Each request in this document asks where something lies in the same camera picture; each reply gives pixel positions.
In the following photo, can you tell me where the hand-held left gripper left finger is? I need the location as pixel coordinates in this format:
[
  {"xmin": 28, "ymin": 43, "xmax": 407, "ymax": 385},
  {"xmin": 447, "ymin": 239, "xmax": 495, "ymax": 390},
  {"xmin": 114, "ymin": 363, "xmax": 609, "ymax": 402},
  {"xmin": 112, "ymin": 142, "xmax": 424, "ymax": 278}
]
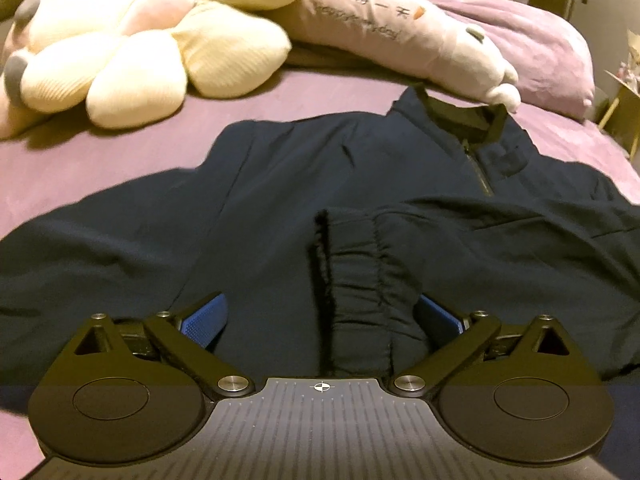
[{"xmin": 72, "ymin": 292, "xmax": 256, "ymax": 401}]

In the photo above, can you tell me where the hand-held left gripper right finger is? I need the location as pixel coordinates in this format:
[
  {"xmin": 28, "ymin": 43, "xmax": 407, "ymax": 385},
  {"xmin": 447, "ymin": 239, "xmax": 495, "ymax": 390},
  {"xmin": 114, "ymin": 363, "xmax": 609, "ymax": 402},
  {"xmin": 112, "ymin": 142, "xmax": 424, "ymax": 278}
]
[{"xmin": 392, "ymin": 294, "xmax": 573, "ymax": 401}]

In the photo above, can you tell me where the navy zip jacket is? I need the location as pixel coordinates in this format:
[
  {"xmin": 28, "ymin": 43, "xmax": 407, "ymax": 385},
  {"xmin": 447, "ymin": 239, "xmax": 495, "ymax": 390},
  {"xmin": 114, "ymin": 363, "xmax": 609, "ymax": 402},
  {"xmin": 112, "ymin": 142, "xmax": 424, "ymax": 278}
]
[{"xmin": 0, "ymin": 85, "xmax": 640, "ymax": 396}]

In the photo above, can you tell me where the purple bed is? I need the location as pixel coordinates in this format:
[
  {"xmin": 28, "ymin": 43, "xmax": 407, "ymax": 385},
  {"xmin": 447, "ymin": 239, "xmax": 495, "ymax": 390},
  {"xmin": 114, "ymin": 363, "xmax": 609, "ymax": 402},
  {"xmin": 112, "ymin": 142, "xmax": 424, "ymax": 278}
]
[{"xmin": 0, "ymin": 67, "xmax": 640, "ymax": 413}]

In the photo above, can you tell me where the cream flower plush cushion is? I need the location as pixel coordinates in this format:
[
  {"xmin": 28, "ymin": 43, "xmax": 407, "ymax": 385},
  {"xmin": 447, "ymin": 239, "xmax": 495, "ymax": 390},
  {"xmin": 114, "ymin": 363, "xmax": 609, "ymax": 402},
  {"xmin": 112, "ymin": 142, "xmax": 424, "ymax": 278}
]
[{"xmin": 10, "ymin": 0, "xmax": 316, "ymax": 131}]

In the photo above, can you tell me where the yellow-legged side table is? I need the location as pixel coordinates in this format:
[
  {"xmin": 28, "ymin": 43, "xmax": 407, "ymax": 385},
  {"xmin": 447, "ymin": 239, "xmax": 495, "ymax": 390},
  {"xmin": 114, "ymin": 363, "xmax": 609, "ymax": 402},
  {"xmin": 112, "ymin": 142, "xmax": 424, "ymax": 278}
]
[{"xmin": 597, "ymin": 67, "xmax": 640, "ymax": 158}]

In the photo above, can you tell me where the pink plush with grey paws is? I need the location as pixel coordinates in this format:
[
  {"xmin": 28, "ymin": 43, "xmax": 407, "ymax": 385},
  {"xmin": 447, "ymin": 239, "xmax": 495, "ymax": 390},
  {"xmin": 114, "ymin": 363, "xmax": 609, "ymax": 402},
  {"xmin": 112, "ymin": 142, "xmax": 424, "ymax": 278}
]
[{"xmin": 0, "ymin": 0, "xmax": 51, "ymax": 141}]

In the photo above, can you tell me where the purple pillow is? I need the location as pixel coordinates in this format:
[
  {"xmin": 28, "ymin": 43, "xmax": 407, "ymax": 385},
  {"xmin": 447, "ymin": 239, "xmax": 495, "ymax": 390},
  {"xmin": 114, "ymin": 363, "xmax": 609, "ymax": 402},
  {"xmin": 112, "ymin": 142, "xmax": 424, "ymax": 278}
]
[{"xmin": 430, "ymin": 0, "xmax": 596, "ymax": 121}]

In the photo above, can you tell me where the long pink rabbit plush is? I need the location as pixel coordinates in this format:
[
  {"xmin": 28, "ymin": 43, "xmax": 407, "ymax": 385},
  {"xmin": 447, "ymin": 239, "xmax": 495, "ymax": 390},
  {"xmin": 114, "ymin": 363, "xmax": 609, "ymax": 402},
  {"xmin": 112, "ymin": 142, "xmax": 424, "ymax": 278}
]
[{"xmin": 285, "ymin": 0, "xmax": 522, "ymax": 113}]

